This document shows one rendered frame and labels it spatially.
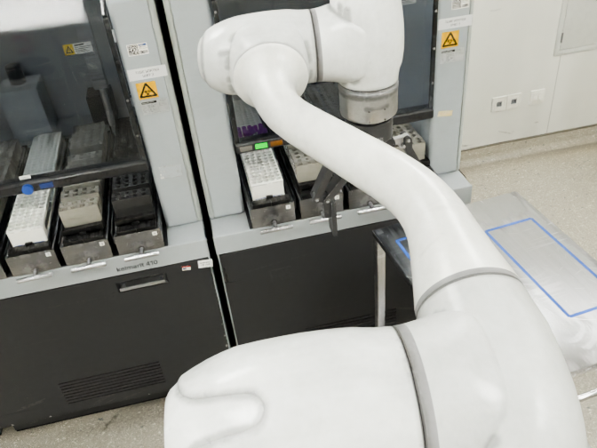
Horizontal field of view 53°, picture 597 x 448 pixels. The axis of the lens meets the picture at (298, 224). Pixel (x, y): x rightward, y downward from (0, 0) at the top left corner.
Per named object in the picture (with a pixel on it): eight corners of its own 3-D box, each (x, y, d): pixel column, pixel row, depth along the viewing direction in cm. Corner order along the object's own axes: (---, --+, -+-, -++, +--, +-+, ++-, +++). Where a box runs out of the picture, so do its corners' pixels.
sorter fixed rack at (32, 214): (27, 196, 198) (20, 180, 194) (59, 190, 199) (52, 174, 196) (13, 251, 175) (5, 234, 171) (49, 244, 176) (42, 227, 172)
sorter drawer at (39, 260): (42, 162, 230) (33, 141, 224) (78, 156, 231) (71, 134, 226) (11, 287, 172) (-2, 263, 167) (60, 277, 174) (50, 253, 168)
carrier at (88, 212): (103, 216, 181) (98, 200, 178) (103, 220, 180) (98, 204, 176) (64, 224, 180) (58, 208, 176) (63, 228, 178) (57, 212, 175)
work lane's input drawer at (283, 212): (225, 129, 238) (221, 108, 233) (259, 123, 240) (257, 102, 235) (254, 238, 181) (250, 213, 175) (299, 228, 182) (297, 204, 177)
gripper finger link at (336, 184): (371, 156, 96) (364, 152, 96) (329, 207, 100) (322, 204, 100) (363, 144, 99) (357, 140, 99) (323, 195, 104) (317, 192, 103)
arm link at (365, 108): (407, 86, 88) (406, 123, 91) (386, 63, 95) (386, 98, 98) (346, 97, 86) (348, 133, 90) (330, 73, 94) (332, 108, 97)
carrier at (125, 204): (155, 206, 183) (150, 190, 180) (155, 211, 182) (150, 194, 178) (115, 214, 182) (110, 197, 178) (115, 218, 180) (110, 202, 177)
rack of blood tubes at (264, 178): (240, 156, 207) (237, 140, 203) (268, 151, 208) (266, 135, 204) (253, 204, 183) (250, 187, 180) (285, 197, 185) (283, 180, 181)
